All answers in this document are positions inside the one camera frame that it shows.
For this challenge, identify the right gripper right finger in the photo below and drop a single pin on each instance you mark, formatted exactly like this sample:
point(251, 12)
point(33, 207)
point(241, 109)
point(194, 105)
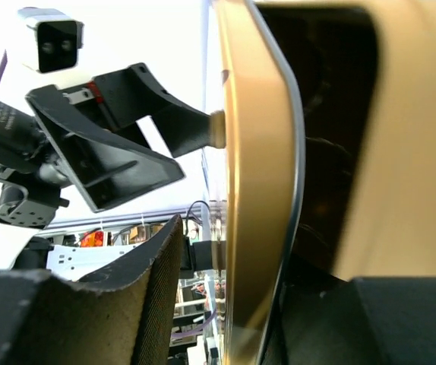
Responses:
point(324, 320)

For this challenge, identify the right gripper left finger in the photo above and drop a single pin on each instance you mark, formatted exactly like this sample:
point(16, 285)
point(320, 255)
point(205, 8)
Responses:
point(121, 313)

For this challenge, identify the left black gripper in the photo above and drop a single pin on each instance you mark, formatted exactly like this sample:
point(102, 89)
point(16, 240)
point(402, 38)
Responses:
point(107, 169)

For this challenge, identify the silver tin lid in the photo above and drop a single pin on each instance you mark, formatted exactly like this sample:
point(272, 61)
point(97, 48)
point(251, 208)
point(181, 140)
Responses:
point(330, 113)

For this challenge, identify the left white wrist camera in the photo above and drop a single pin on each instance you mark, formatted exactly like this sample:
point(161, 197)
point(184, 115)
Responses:
point(47, 39)

